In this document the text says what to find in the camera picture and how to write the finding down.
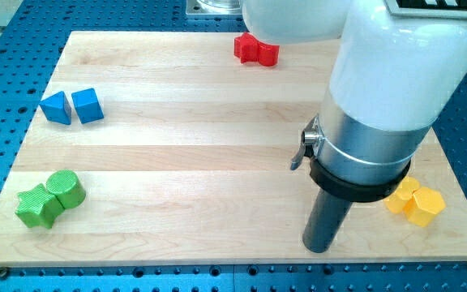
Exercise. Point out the blue cube block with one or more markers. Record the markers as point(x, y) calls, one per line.
point(87, 105)

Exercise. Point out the wooden board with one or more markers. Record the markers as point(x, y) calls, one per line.
point(190, 164)

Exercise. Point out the yellow heart block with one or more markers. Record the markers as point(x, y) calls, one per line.
point(402, 195)

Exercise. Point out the blue perforated table plate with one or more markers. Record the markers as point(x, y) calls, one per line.
point(32, 37)

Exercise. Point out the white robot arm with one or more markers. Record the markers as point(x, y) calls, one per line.
point(398, 64)

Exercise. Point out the green cylinder block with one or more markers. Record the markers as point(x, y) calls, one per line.
point(67, 188)

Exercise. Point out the blue triangle block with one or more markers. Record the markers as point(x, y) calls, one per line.
point(56, 108)

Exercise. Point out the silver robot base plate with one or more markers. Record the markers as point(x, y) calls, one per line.
point(212, 8)

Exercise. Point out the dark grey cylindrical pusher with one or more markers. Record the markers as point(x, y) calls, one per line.
point(327, 215)

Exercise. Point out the red star block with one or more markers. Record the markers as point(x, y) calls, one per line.
point(246, 48)

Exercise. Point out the yellow hexagon block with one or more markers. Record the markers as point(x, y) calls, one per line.
point(424, 206)

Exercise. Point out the green star block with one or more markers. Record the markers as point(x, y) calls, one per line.
point(38, 207)

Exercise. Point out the red heart block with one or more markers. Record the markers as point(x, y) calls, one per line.
point(268, 55)

